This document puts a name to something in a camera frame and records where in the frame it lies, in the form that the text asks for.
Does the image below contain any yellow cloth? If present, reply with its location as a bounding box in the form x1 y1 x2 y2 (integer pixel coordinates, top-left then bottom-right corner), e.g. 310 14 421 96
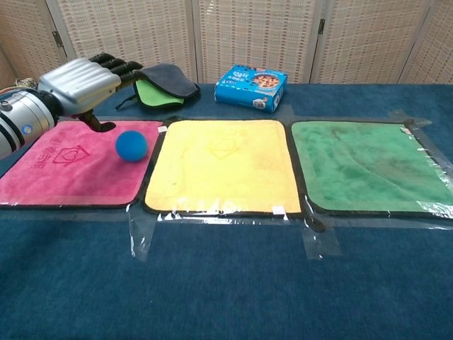
140 119 305 217

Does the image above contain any blue cookie box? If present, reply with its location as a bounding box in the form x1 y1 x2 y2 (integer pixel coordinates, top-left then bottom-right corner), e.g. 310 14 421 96
214 64 288 114

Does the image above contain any folded grey green cloth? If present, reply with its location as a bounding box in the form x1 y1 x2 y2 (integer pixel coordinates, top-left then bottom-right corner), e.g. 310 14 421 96
115 63 201 111

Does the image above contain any pink cloth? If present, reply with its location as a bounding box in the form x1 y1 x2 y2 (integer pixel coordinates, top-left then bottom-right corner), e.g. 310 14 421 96
0 120 166 210

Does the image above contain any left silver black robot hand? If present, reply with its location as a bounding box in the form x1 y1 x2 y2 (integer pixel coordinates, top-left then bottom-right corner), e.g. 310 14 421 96
37 52 144 133

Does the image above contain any coiled beige rope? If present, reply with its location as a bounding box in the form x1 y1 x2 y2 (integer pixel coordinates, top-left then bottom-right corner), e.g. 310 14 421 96
13 77 38 90

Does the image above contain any folding woven screen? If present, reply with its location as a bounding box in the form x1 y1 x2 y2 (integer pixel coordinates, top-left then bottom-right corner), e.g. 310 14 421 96
0 0 453 89

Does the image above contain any blue foam ball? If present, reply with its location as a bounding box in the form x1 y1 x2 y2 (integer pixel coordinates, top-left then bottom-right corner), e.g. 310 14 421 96
115 130 149 163

